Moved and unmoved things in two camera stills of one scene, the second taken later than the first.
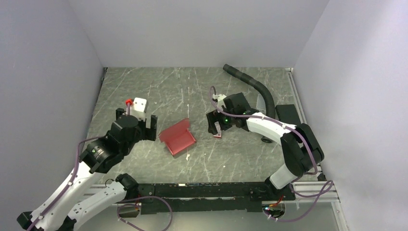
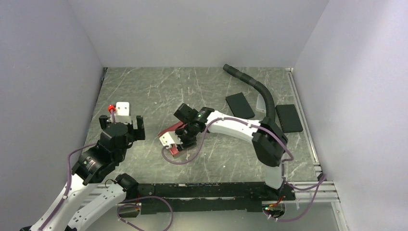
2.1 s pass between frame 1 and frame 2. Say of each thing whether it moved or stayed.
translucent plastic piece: stayed
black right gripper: moved
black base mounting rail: stayed
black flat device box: stayed
